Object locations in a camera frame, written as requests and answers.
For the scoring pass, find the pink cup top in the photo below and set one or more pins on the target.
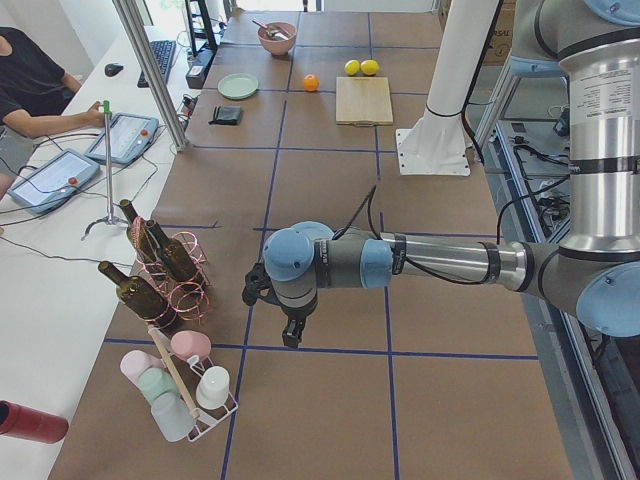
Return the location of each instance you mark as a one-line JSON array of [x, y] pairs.
[[188, 343]]

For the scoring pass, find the red bottle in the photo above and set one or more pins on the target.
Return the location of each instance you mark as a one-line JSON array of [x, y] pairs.
[[23, 422]]

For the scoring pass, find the dark wine bottle front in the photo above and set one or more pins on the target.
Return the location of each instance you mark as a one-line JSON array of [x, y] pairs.
[[137, 294]]

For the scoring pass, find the metal scoop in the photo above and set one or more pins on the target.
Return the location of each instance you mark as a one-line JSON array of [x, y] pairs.
[[272, 31]]

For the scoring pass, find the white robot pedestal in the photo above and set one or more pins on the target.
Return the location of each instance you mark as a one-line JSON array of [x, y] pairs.
[[435, 145]]

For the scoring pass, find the metal stand green tip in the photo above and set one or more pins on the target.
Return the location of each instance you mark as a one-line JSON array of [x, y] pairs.
[[110, 219]]

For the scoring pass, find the teach pendant near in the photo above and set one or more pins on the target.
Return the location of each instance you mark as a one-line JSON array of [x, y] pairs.
[[49, 186]]

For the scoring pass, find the teach pendant far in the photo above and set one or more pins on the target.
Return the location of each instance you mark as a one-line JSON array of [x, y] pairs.
[[130, 135]]

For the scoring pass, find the yellow lemon near board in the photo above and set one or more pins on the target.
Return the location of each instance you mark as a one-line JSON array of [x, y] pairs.
[[352, 67]]

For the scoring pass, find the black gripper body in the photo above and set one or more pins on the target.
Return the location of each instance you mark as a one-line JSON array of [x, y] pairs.
[[295, 316]]

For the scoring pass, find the grey cup bottom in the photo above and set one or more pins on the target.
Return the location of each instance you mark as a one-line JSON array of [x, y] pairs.
[[172, 416]]

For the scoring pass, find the copper wire bottle rack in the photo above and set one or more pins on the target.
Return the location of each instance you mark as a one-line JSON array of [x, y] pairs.
[[189, 300]]

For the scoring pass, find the grey folded cloth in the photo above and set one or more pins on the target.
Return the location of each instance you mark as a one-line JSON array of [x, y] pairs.
[[226, 115]]

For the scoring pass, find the yellow lemon far one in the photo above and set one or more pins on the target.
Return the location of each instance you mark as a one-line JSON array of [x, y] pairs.
[[369, 67]]

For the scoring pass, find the wooden cutting board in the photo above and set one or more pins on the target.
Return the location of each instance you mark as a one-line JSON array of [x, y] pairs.
[[363, 101]]

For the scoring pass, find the teach pendant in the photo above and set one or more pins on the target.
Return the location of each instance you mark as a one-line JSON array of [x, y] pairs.
[[49, 186], [130, 135]]

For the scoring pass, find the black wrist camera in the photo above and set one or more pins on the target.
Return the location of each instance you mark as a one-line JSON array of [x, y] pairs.
[[258, 286]]

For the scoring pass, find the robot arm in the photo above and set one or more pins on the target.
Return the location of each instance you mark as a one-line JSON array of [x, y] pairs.
[[592, 273]]

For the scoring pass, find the orange fruit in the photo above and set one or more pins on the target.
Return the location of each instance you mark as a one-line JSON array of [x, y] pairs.
[[311, 83]]

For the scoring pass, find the mint green cup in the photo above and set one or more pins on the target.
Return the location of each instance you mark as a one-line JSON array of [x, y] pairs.
[[154, 382]]

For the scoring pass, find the person in black shirt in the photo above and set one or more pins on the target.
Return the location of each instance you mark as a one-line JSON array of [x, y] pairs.
[[35, 90]]

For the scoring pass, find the dark wine bottle middle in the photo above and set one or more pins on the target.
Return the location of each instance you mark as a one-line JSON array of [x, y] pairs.
[[174, 256]]

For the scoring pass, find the white wire cup rack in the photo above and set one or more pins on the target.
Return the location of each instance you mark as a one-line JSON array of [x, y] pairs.
[[206, 420]]

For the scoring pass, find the dark wine bottle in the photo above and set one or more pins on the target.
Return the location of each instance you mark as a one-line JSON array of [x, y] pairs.
[[137, 294], [174, 256], [137, 234]]

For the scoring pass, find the black keyboard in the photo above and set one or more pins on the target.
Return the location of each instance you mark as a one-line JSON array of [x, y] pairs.
[[163, 51]]

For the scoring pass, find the pale pink cup left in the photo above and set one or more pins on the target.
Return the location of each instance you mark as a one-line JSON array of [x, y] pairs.
[[135, 362]]

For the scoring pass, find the aluminium frame post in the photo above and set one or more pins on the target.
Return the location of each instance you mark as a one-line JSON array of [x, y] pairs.
[[132, 22]]

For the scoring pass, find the black computer mouse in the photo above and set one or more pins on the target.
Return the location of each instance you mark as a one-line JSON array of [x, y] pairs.
[[112, 69]]

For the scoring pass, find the pink bowl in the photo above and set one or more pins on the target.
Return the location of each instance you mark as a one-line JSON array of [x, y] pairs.
[[280, 48]]

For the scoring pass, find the light green plate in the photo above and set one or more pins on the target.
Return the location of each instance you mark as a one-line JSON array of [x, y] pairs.
[[238, 86]]

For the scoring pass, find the dark wine bottle back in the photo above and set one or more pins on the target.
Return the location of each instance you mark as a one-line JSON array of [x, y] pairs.
[[137, 234]]

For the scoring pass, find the white cup right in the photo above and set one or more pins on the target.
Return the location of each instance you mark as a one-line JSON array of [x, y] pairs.
[[213, 388]]

